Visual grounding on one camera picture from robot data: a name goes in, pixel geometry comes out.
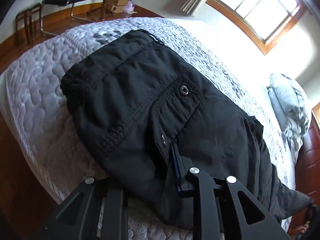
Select black padded pants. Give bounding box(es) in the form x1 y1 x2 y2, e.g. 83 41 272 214
60 30 312 230

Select operator right hand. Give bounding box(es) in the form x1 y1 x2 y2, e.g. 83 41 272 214
297 221 311 237

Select dark wood headboard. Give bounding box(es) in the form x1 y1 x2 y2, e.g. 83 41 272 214
287 108 320 233

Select folded grey blue duvet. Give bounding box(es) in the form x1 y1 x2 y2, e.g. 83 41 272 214
268 74 312 163

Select grey quilted mattress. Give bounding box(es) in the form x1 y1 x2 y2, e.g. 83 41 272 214
0 16 297 240

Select purple plastic bag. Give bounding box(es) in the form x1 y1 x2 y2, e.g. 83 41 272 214
123 0 136 15

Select cardboard boxes stack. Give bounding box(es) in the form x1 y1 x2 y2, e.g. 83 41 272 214
103 0 129 14

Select small wooden stool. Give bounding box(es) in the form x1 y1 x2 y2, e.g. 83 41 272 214
14 3 42 46

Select wooden window frame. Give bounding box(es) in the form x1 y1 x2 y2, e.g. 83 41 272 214
206 0 307 55

